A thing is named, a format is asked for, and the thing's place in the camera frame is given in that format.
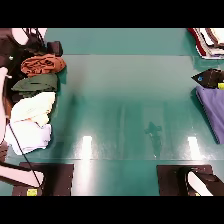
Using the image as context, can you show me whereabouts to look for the white folded garment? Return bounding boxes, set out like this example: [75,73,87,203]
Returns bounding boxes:
[194,28,224,61]

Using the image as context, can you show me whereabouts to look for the red garment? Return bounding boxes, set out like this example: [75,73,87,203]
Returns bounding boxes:
[186,28,208,58]

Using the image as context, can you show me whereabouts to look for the dark green garment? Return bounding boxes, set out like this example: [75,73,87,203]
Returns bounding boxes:
[11,72,60,99]

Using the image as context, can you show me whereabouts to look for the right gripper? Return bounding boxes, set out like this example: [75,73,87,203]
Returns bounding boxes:
[191,68,224,90]

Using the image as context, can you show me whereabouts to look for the purple garment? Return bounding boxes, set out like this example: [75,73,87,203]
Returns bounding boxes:
[195,85,224,145]

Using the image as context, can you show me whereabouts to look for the orange garment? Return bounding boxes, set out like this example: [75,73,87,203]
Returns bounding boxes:
[20,53,67,78]

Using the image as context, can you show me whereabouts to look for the brown garment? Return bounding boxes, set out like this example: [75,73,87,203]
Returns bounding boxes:
[204,28,224,48]

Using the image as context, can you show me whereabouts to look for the cream garment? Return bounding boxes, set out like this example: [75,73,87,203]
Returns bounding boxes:
[9,91,57,128]

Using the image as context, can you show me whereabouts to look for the black cable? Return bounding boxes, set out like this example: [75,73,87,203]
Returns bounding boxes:
[7,121,44,188]

